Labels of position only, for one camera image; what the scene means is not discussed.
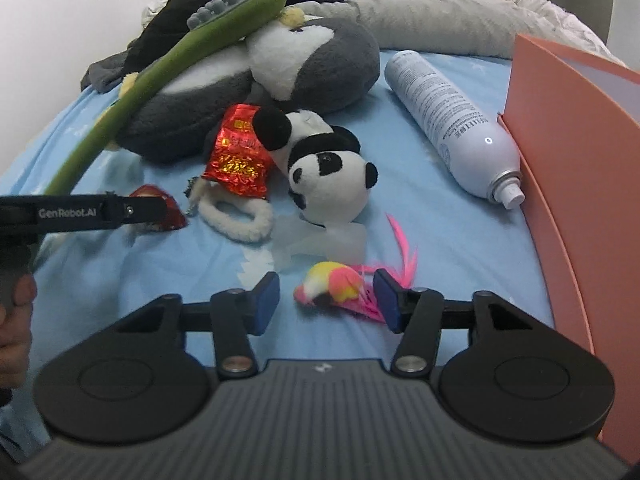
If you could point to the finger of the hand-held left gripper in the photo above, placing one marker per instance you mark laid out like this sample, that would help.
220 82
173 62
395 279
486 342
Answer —
145 209

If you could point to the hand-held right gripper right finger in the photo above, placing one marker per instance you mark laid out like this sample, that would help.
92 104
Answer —
387 300

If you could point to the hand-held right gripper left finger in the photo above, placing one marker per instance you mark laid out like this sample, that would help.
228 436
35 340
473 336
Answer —
262 302

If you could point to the small red shiny packet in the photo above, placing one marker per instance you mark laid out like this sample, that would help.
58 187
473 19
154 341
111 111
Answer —
172 212

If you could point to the pink feather toy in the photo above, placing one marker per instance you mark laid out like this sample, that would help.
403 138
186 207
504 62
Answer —
335 282

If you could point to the translucent plastic bag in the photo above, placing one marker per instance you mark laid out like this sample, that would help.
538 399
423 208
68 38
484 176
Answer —
330 242

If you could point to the red foil packet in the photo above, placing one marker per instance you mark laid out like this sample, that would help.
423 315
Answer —
235 160

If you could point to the panda plush toy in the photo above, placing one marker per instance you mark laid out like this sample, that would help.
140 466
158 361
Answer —
330 185

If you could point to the pink cardboard box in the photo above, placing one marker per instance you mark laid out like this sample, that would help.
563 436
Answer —
590 210

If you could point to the person's left hand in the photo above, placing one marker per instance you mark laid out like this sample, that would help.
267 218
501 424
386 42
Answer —
17 340

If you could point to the dark grey blanket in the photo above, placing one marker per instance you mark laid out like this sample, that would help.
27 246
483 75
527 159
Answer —
107 72

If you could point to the white spray can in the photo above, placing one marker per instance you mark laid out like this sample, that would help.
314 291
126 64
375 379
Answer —
450 120

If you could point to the grey penguin plush toy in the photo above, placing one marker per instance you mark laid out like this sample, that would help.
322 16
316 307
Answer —
320 60

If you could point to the grey duvet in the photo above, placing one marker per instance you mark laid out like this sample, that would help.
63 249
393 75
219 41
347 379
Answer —
425 20

